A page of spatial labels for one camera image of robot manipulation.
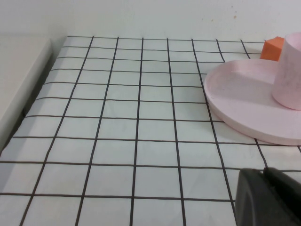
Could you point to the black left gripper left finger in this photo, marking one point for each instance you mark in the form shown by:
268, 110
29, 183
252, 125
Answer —
254, 202

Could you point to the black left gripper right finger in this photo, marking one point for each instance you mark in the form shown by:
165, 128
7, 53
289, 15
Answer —
289, 190

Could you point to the pink plastic cup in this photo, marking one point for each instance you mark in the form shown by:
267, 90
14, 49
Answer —
289, 75

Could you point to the pink round plate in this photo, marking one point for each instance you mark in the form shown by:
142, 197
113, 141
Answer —
235, 94

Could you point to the orange foam cube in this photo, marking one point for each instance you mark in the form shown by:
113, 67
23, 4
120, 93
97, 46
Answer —
270, 50

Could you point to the white black grid tablecloth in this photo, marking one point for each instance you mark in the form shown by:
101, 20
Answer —
117, 141

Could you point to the white flat panel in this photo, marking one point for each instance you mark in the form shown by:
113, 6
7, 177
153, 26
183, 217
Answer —
21, 77

